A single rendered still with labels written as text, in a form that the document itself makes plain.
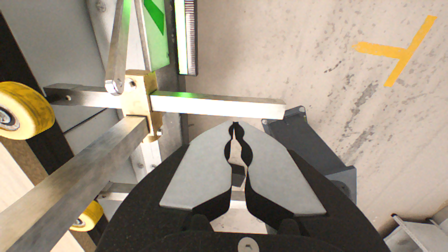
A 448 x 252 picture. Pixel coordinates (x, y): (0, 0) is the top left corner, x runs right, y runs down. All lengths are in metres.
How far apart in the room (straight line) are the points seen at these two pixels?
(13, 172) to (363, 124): 1.72
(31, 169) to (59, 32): 0.28
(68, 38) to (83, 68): 0.07
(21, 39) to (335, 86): 1.38
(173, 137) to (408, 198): 2.44
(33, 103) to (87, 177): 0.16
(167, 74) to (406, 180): 2.26
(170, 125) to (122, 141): 0.23
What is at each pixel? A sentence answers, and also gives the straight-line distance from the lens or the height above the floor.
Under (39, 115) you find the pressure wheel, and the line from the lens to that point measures 0.35.
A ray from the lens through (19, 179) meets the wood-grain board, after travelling 0.48.
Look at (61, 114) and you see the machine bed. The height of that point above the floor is 0.79.
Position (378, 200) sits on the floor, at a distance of 2.41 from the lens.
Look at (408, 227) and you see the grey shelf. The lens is 2.68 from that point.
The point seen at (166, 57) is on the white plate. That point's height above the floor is 0.72.
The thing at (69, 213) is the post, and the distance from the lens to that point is 0.23.
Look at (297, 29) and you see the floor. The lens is 1.16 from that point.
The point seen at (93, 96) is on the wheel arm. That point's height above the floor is 0.83.
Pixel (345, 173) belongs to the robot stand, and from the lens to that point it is 0.85.
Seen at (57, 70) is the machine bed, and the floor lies 0.75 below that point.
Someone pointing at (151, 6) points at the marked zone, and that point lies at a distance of 0.35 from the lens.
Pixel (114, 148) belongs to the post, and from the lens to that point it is 0.26.
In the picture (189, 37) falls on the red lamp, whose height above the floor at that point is 0.70.
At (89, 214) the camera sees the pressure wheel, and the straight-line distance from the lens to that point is 0.48.
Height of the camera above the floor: 1.09
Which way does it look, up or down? 61 degrees down
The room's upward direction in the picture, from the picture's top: 177 degrees counter-clockwise
